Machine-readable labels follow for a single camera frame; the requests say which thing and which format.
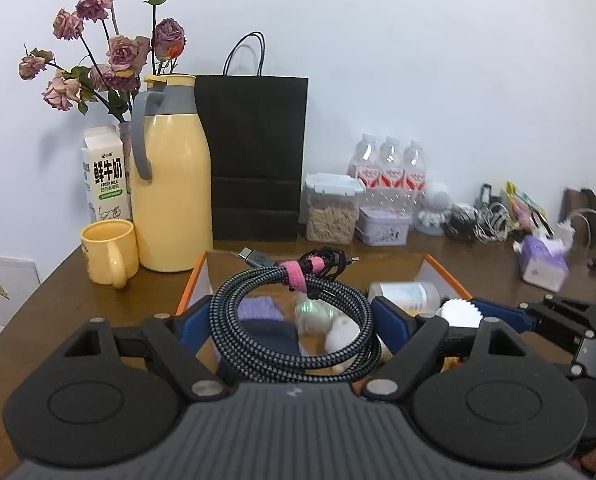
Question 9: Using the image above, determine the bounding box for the purple tissue pack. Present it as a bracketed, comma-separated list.
[515, 234, 569, 293]

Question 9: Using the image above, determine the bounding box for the braided black cable coil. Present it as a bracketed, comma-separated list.
[209, 246, 383, 383]

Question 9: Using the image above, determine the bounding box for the dark blue pouch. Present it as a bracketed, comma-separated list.
[238, 317, 301, 356]

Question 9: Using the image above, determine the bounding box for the yellow mug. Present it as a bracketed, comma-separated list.
[80, 219, 140, 290]

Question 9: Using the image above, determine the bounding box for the white charger with cable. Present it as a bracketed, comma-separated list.
[553, 210, 596, 256]

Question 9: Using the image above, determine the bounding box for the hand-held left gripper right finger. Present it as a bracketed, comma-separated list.
[362, 297, 549, 403]

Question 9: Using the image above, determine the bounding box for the white astronaut figurine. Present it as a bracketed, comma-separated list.
[416, 181, 454, 237]

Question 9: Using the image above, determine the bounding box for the dried pink rose bouquet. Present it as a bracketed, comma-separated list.
[18, 0, 186, 123]

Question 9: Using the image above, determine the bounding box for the glass flower vase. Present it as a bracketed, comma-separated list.
[118, 121, 136, 161]

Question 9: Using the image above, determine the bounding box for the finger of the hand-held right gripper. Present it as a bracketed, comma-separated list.
[470, 294, 596, 357]

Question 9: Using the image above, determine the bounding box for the white milk carton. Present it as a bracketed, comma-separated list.
[81, 125, 133, 226]

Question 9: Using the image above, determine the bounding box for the yellow thermos jug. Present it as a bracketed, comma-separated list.
[129, 74, 215, 273]

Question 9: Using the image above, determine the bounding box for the tangle of charger cables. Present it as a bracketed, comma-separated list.
[443, 182, 516, 246]

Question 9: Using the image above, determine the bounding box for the black paper bag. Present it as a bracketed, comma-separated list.
[194, 31, 309, 242]

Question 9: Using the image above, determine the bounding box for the green and white ball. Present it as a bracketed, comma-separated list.
[294, 294, 346, 333]

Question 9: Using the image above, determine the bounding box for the purple tin box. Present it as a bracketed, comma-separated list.
[355, 205, 413, 247]

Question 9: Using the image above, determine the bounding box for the white yarn ball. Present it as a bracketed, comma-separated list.
[325, 316, 361, 353]

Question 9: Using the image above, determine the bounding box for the clear cereal container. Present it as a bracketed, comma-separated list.
[304, 173, 366, 245]

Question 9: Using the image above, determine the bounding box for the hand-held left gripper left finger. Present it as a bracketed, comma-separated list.
[65, 305, 229, 403]

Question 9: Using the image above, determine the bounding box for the colourful packet bundle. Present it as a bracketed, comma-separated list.
[505, 181, 549, 233]

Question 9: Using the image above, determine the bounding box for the red cardboard box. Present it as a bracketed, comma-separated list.
[174, 249, 475, 366]

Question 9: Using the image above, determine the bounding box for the purple cloth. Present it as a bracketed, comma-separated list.
[238, 296, 289, 323]

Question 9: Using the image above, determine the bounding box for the brown paper bag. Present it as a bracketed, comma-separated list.
[563, 187, 596, 256]

